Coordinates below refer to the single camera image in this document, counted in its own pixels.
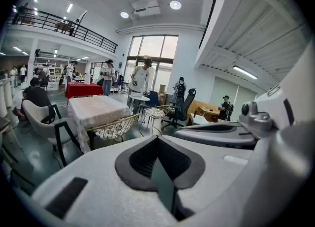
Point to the round ceiling light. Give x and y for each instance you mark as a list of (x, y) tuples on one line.
[(175, 5), (124, 14)]

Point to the stacked cardboard boxes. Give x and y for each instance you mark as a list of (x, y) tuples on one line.
[(163, 93)]

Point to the brown wooden desk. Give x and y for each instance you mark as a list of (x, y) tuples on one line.
[(204, 111)]

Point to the large window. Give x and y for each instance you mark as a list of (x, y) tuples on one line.
[(152, 56)]

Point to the white box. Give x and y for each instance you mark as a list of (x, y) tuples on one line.
[(137, 95)]

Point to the white cylinder appliance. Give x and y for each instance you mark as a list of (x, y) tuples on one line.
[(87, 78)]

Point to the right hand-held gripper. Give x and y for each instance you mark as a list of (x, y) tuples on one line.
[(290, 112)]

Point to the white shelf rack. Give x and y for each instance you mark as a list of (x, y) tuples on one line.
[(53, 68)]

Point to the table with pink tablecloth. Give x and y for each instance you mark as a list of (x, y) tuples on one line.
[(98, 107)]

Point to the ceiling air conditioner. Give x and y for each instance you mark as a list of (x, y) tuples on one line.
[(146, 7)]

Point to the black mezzanine railing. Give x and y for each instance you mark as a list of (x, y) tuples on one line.
[(73, 30)]

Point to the white armchair with black legs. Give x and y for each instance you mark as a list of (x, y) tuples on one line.
[(37, 115)]

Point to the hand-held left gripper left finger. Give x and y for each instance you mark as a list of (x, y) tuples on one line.
[(98, 184)]

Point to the red cloth covered table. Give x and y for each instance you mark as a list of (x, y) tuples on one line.
[(83, 89)]

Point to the pink lace tablecloth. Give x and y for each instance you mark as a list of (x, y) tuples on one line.
[(93, 112)]

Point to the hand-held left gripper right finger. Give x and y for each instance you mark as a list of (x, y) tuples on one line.
[(216, 169)]

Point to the round white side table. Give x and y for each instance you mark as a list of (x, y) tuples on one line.
[(139, 98)]

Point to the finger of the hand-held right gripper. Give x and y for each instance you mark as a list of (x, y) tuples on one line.
[(209, 138), (209, 127)]

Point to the black office chair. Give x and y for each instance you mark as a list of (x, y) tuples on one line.
[(182, 107)]

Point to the blue shell chair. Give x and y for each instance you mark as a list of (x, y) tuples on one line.
[(152, 98)]

